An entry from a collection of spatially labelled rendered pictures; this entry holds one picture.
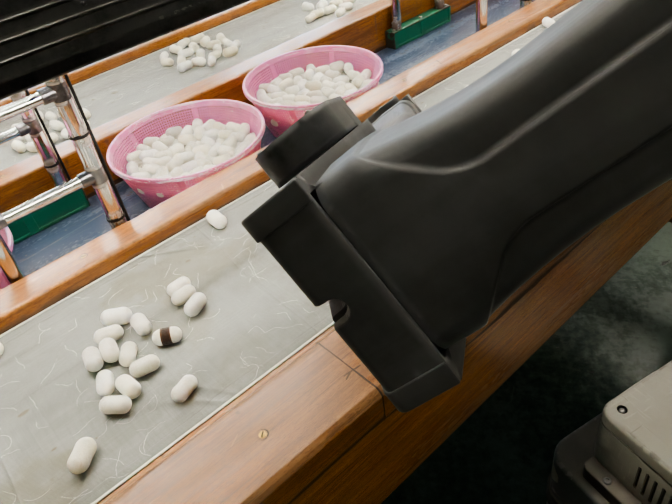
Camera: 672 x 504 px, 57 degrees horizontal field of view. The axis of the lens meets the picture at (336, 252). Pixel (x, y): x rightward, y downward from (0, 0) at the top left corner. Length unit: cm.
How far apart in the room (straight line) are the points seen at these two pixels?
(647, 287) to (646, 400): 91
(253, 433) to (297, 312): 18
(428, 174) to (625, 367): 151
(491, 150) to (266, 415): 47
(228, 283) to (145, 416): 20
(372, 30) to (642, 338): 100
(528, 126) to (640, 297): 169
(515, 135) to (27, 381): 68
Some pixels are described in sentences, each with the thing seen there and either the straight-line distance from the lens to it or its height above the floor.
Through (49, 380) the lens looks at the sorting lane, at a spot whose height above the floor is 74.
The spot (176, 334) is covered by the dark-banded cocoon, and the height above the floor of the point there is 75.
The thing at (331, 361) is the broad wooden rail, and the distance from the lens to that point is 63.
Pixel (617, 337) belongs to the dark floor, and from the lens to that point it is 172.
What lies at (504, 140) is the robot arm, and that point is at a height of 116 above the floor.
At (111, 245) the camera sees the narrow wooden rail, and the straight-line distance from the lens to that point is 88.
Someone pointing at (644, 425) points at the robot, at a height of 47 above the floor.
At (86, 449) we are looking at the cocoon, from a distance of 66.
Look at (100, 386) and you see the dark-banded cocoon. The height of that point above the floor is 76.
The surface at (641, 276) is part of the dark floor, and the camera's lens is 190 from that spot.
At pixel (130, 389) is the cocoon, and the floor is 76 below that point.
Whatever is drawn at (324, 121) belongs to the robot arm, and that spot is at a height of 112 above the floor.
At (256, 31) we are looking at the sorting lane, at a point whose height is 74.
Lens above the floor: 124
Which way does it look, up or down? 39 degrees down
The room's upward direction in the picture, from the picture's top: 10 degrees counter-clockwise
